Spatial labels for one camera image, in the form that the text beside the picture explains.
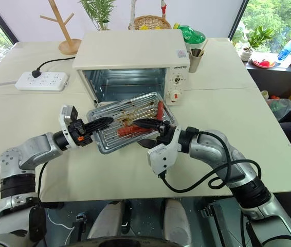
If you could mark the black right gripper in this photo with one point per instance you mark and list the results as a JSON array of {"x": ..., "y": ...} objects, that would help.
[{"x": 166, "y": 131}]

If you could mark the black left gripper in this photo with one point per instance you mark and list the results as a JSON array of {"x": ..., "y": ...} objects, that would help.
[{"x": 80, "y": 132}]

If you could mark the silver ribbed baking tray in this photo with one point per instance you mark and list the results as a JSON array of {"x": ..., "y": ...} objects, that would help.
[{"x": 125, "y": 115}]

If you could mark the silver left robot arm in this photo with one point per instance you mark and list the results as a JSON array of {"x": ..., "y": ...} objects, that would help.
[{"x": 29, "y": 151}]

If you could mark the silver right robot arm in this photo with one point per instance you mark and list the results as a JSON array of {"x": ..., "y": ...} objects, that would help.
[{"x": 238, "y": 164}]

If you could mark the red sausage on skewer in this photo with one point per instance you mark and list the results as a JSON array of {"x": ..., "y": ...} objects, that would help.
[{"x": 127, "y": 130}]

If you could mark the cream toaster oven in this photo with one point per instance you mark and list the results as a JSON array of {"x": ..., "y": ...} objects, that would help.
[{"x": 130, "y": 49}]

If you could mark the white power strip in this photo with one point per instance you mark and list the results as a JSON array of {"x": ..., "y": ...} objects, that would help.
[{"x": 42, "y": 81}]

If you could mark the metal cup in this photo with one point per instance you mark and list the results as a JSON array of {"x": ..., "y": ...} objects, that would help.
[{"x": 195, "y": 63}]

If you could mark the grey rounded robot leg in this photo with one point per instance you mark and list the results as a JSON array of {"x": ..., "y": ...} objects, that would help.
[
  {"x": 108, "y": 218},
  {"x": 177, "y": 218}
]

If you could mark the wooden mug tree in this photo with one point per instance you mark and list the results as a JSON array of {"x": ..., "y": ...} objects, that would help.
[{"x": 67, "y": 33}]

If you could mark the small black floor device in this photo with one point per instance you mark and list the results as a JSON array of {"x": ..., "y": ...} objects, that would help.
[{"x": 81, "y": 216}]

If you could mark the wooden sticks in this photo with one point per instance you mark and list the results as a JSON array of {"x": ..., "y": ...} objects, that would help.
[{"x": 199, "y": 51}]

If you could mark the green plastic bag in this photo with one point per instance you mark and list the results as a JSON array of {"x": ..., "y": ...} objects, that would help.
[{"x": 193, "y": 36}]

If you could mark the green leafy plant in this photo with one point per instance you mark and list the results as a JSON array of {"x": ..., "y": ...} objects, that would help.
[{"x": 101, "y": 13}]

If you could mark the yellow toy fruit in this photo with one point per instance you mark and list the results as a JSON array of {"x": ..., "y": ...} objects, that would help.
[{"x": 177, "y": 25}]

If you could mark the wicker basket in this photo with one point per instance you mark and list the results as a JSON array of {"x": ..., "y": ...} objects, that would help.
[{"x": 148, "y": 20}]

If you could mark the red and white figurine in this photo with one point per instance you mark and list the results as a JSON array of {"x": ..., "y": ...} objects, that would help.
[{"x": 164, "y": 9}]

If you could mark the clear bag of vegetables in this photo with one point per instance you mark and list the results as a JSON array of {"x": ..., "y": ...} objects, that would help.
[{"x": 280, "y": 108}]

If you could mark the plate with red fruit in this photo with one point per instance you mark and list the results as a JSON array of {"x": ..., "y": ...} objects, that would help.
[{"x": 263, "y": 63}]

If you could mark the small potted plant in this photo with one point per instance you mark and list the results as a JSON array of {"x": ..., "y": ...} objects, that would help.
[{"x": 257, "y": 38}]

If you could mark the clear water bottle blue label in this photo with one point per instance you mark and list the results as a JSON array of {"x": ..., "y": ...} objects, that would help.
[{"x": 288, "y": 49}]

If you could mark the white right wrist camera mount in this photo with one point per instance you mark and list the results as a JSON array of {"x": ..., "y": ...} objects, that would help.
[{"x": 162, "y": 157}]

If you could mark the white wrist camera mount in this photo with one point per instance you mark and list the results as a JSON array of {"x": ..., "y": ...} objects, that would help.
[
  {"x": 67, "y": 113},
  {"x": 162, "y": 157}
]

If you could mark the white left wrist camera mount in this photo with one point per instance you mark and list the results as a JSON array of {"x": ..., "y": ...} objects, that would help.
[{"x": 67, "y": 113}]

